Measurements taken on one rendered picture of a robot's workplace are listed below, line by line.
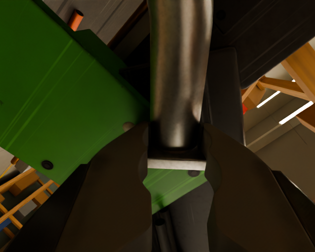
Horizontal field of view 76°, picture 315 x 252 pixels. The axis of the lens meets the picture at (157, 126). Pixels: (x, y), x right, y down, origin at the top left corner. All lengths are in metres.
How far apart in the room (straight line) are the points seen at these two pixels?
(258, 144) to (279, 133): 0.73
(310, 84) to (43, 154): 0.92
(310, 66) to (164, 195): 0.85
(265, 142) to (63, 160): 7.54
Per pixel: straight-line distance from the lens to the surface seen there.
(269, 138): 7.65
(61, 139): 0.18
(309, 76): 0.97
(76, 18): 0.57
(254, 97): 4.12
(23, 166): 0.41
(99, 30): 0.72
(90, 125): 0.16
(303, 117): 0.72
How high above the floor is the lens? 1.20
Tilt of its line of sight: 4 degrees up
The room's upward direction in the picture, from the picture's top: 138 degrees clockwise
